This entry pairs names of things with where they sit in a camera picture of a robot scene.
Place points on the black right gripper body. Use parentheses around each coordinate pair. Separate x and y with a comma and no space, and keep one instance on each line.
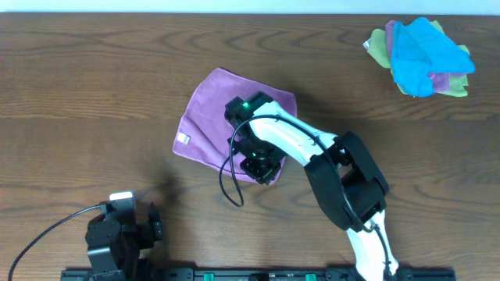
(265,161)

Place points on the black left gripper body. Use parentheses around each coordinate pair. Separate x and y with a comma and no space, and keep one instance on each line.
(148,229)

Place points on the purple microfiber cloth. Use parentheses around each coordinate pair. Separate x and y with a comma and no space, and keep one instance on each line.
(203,131)

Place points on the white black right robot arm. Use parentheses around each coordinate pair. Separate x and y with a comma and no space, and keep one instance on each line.
(348,185)

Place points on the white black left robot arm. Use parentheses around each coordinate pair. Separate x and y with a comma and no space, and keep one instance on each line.
(115,240)

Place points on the green microfiber cloth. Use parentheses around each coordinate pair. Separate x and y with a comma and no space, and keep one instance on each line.
(377,49)

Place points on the blue microfiber cloth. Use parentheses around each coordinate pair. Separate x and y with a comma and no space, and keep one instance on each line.
(421,47)

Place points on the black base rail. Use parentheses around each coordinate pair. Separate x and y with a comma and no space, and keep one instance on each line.
(334,274)

